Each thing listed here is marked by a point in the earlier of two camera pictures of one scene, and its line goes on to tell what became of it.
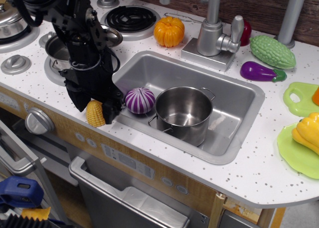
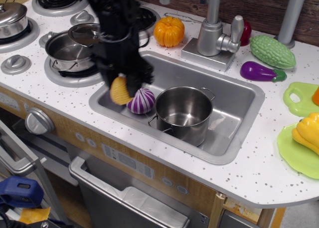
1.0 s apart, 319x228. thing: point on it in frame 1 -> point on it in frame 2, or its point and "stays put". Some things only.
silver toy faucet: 212,49 stays put
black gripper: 92,78 -> 122,56
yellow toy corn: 95,115 -> 119,91
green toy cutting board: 306,106 stays put
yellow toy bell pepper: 307,131 stays put
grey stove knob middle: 43,39 stays put
